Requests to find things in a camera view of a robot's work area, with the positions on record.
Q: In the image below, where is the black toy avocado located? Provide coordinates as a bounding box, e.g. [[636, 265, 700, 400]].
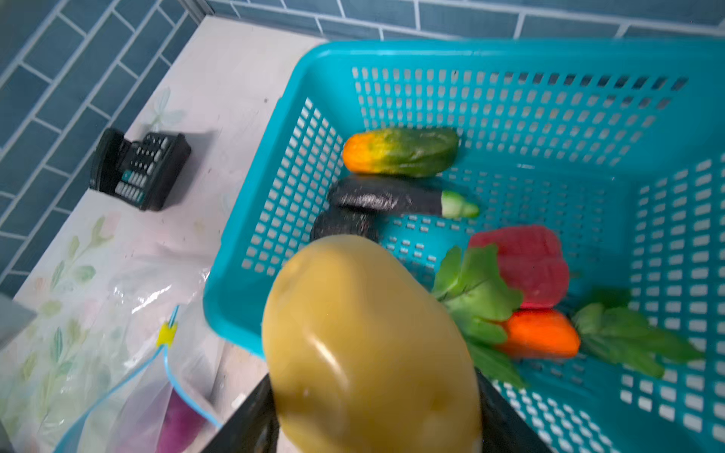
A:
[[310, 207, 378, 242]]

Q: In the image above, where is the teal plastic basket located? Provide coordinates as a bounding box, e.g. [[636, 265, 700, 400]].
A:
[[204, 39, 724, 452]]

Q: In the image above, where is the black desk calculator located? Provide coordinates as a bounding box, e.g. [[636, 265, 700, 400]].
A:
[[89, 128, 192, 211]]

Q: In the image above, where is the red toy pepper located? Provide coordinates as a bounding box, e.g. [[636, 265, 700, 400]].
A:
[[468, 225, 570, 310]]

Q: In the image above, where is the orange toy carrot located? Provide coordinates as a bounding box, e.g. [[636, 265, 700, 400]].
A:
[[496, 310, 581, 360]]

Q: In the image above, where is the purple toy onion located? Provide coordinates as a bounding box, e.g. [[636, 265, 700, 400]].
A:
[[156, 391, 206, 453]]

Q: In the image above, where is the clear zip top bag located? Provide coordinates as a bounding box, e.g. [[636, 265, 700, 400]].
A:
[[1, 245, 267, 452]]

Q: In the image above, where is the yellow toy potato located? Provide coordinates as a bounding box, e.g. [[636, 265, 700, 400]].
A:
[[262, 235, 483, 452]]

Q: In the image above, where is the black toy eggplant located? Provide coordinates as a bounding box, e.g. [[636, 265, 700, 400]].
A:
[[328, 175, 481, 219]]

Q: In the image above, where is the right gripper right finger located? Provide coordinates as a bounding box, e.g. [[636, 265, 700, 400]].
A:
[[476, 370, 551, 453]]

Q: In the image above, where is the green toy leaf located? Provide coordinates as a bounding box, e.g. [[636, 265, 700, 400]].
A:
[[432, 245, 526, 388], [571, 287, 705, 379]]

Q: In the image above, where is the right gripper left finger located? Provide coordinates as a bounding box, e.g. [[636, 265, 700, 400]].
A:
[[202, 375, 281, 453]]

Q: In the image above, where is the orange green toy cucumber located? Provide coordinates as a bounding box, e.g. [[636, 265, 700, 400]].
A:
[[342, 128, 460, 179]]

